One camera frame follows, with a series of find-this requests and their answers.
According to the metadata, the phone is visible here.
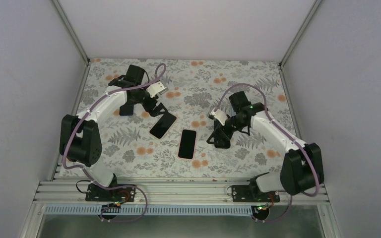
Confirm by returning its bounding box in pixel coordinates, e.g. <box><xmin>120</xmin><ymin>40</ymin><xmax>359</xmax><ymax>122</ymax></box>
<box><xmin>178</xmin><ymin>129</ymin><xmax>197</xmax><ymax>159</ymax></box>
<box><xmin>214</xmin><ymin>129</ymin><xmax>231</xmax><ymax>149</ymax></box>
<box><xmin>149</xmin><ymin>113</ymin><xmax>177</xmax><ymax>139</ymax></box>

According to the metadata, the black smartphone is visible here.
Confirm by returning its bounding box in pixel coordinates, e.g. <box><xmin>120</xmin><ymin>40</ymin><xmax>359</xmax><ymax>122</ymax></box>
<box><xmin>119</xmin><ymin>102</ymin><xmax>135</xmax><ymax>117</ymax></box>

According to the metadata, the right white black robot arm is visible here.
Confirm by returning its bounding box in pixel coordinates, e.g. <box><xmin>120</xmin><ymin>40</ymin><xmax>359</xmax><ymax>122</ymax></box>
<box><xmin>207</xmin><ymin>91</ymin><xmax>324</xmax><ymax>202</ymax></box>

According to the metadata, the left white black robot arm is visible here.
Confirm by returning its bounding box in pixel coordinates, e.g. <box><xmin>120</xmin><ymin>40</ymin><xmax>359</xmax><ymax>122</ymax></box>
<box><xmin>60</xmin><ymin>63</ymin><xmax>168</xmax><ymax>201</ymax></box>

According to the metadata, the phone in beige case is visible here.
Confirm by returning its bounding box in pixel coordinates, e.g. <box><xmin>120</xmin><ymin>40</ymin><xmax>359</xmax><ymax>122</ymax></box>
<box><xmin>149</xmin><ymin>113</ymin><xmax>177</xmax><ymax>139</ymax></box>

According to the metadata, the phone in pink case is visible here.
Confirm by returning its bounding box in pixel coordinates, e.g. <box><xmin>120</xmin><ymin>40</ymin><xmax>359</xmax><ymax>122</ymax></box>
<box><xmin>178</xmin><ymin>129</ymin><xmax>197</xmax><ymax>159</ymax></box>

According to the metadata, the floral patterned table mat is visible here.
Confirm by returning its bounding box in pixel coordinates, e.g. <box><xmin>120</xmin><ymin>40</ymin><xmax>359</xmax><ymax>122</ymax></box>
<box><xmin>99</xmin><ymin>59</ymin><xmax>295</xmax><ymax>179</ymax></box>

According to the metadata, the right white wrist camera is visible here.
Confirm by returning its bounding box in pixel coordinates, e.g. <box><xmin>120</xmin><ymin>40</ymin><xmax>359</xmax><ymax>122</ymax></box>
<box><xmin>208</xmin><ymin>109</ymin><xmax>228</xmax><ymax>126</ymax></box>

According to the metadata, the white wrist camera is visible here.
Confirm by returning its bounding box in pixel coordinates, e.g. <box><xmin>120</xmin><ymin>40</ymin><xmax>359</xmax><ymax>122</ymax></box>
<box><xmin>208</xmin><ymin>109</ymin><xmax>228</xmax><ymax>126</ymax></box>
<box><xmin>146</xmin><ymin>81</ymin><xmax>168</xmax><ymax>98</ymax></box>

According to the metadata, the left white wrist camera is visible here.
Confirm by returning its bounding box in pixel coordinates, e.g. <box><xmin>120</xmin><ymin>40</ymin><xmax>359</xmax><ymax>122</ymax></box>
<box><xmin>146</xmin><ymin>81</ymin><xmax>168</xmax><ymax>98</ymax></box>

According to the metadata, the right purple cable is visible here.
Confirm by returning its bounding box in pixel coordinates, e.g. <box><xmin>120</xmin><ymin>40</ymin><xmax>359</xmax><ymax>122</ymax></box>
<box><xmin>211</xmin><ymin>83</ymin><xmax>321</xmax><ymax>224</ymax></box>

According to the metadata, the purple cable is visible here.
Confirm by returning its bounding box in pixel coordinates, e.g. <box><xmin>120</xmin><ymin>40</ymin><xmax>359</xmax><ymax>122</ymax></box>
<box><xmin>62</xmin><ymin>63</ymin><xmax>167</xmax><ymax>190</ymax></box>
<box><xmin>211</xmin><ymin>83</ymin><xmax>321</xmax><ymax>224</ymax></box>

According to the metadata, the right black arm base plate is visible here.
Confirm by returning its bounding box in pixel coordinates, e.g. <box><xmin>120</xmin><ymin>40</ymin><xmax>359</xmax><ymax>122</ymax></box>
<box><xmin>228</xmin><ymin>185</ymin><xmax>280</xmax><ymax>203</ymax></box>

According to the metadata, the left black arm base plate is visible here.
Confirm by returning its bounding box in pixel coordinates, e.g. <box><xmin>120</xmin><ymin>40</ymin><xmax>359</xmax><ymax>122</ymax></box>
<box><xmin>85</xmin><ymin>183</ymin><xmax>136</xmax><ymax>203</ymax></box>

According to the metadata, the grey slotted cable duct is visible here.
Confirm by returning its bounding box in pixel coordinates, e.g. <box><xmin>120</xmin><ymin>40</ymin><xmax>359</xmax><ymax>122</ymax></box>
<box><xmin>44</xmin><ymin>204</ymin><xmax>254</xmax><ymax>216</ymax></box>

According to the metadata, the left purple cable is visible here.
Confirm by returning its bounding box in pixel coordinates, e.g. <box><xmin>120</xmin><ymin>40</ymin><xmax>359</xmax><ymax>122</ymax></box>
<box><xmin>62</xmin><ymin>63</ymin><xmax>167</xmax><ymax>190</ymax></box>

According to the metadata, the aluminium front rail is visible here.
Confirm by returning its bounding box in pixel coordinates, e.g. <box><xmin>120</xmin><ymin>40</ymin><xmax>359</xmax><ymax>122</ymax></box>
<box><xmin>32</xmin><ymin>178</ymin><xmax>330</xmax><ymax>206</ymax></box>

